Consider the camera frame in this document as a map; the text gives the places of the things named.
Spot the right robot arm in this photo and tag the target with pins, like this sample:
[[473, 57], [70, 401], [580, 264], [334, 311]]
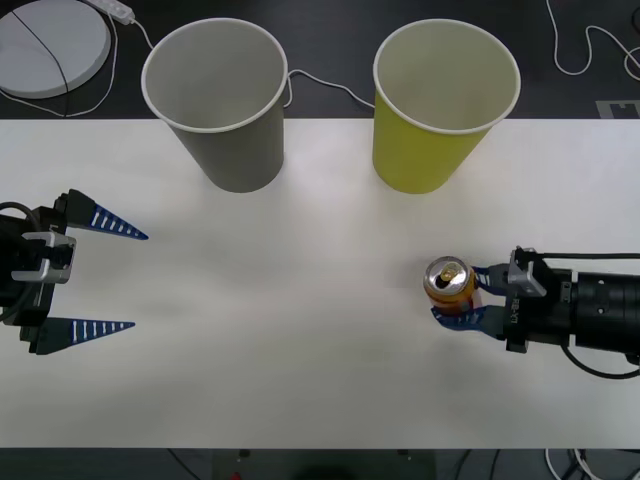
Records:
[[610, 310]]

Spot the white power strip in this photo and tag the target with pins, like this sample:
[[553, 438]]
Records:
[[112, 7]]

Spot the grey patterned floor sticker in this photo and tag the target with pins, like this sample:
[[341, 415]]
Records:
[[607, 111]]

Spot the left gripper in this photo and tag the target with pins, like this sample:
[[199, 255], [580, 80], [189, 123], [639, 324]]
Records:
[[7, 260]]

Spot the grey plastic bin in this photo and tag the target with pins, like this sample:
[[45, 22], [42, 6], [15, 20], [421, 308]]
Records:
[[235, 155]]

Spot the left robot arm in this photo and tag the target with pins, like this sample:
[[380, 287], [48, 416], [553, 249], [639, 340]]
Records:
[[50, 270]]

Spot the yellow-green plastic bin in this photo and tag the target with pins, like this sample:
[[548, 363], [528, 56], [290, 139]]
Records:
[[415, 155]]

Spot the round pale grey disc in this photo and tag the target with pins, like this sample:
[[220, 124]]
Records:
[[30, 65]]

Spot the orange drink can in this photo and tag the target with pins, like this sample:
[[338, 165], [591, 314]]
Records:
[[450, 300]]

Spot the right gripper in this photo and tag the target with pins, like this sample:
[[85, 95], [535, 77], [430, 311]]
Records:
[[542, 320]]

